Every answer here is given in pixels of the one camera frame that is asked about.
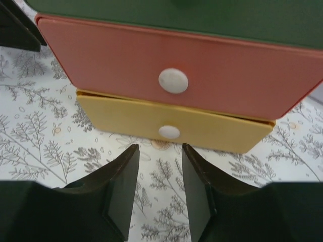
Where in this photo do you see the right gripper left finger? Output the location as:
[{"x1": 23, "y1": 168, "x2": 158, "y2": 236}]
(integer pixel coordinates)
[{"x1": 1, "y1": 145, "x2": 140, "y2": 241}]

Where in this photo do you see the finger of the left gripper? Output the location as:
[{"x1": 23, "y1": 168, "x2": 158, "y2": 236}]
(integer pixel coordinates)
[{"x1": 0, "y1": 0, "x2": 47, "y2": 52}]

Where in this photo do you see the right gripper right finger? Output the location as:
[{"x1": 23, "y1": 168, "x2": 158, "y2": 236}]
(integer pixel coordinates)
[{"x1": 182, "y1": 144, "x2": 322, "y2": 241}]

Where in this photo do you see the yellow drawer box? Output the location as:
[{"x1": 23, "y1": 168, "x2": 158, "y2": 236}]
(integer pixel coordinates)
[{"x1": 76, "y1": 89, "x2": 276, "y2": 154}]

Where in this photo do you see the red drawer box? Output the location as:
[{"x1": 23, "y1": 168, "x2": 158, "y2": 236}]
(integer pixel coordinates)
[{"x1": 36, "y1": 15, "x2": 322, "y2": 119}]

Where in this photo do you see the green drawer box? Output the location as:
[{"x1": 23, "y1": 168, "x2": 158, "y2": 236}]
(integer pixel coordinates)
[{"x1": 27, "y1": 1, "x2": 322, "y2": 50}]

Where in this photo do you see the floral table mat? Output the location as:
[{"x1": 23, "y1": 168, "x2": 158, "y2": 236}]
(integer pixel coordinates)
[{"x1": 1, "y1": 1, "x2": 322, "y2": 241}]

